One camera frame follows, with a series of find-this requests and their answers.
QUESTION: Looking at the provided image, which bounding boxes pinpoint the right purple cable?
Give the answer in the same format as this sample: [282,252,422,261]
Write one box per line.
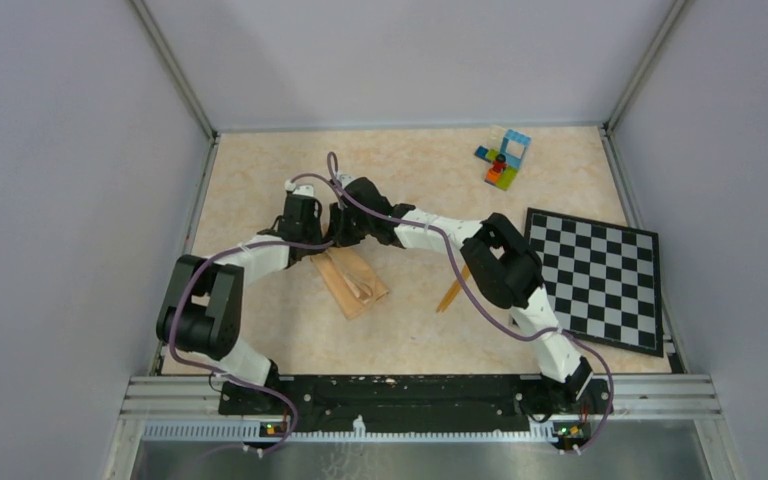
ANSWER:
[325,150,616,454]

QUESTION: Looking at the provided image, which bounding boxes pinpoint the orange plastic spoon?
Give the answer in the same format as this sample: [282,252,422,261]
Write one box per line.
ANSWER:
[435,265,470,313]

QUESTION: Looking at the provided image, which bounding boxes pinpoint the aluminium frame profile front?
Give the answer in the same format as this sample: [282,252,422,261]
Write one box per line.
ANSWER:
[120,374,721,445]

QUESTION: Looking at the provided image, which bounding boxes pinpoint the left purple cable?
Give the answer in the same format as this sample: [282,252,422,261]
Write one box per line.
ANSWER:
[166,173,346,457]

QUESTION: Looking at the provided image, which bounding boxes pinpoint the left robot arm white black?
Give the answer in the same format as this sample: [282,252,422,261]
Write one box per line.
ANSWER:
[156,193,325,414]

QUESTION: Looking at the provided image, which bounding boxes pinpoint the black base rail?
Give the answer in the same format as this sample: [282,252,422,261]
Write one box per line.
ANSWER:
[218,374,612,434]

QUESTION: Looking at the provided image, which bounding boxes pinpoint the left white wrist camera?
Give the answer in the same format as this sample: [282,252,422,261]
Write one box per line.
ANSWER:
[284,180,316,198]

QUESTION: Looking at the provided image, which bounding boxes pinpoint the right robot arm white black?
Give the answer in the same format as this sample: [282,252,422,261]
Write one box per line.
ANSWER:
[331,174,593,412]

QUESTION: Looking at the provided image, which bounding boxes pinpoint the black white checkerboard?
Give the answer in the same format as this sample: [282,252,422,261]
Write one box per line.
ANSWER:
[524,208,664,357]

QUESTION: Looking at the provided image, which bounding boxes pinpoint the purple cable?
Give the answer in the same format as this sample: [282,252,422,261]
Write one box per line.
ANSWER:
[166,173,346,457]
[325,150,616,454]

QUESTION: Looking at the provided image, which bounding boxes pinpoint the peach cloth napkin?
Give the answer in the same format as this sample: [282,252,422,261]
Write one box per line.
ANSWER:
[310,247,389,320]

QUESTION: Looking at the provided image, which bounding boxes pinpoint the colourful toy brick model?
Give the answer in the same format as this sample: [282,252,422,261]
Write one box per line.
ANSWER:
[473,126,532,191]

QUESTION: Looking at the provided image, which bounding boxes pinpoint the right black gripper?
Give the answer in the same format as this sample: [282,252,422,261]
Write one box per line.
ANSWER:
[324,202,374,249]

